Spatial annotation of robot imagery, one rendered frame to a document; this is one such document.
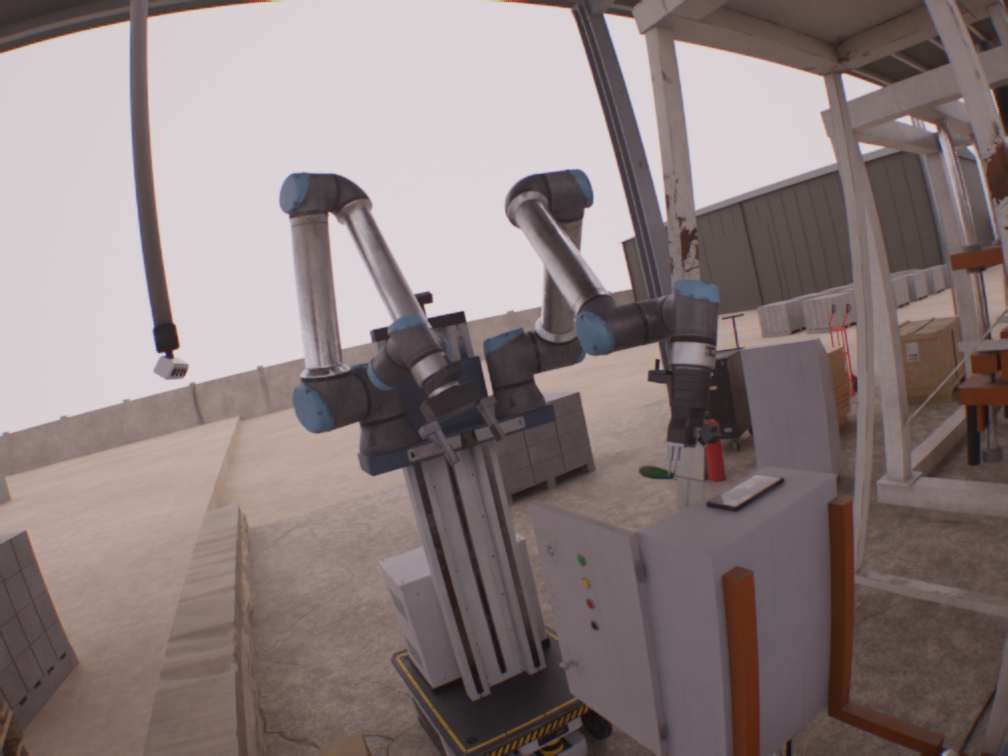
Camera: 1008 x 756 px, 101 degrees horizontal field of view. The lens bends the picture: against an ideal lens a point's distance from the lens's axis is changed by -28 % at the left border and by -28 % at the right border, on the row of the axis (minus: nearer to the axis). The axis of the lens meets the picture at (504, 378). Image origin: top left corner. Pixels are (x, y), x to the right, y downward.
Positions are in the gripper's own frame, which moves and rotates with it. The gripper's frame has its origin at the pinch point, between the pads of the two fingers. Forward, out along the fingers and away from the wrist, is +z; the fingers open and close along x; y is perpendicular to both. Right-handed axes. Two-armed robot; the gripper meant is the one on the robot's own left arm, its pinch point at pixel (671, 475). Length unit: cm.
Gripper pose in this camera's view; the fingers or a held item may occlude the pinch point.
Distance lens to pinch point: 110.6
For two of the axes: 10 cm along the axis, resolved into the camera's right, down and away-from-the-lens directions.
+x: 7.9, 1.0, 6.0
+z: -1.0, 9.9, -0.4
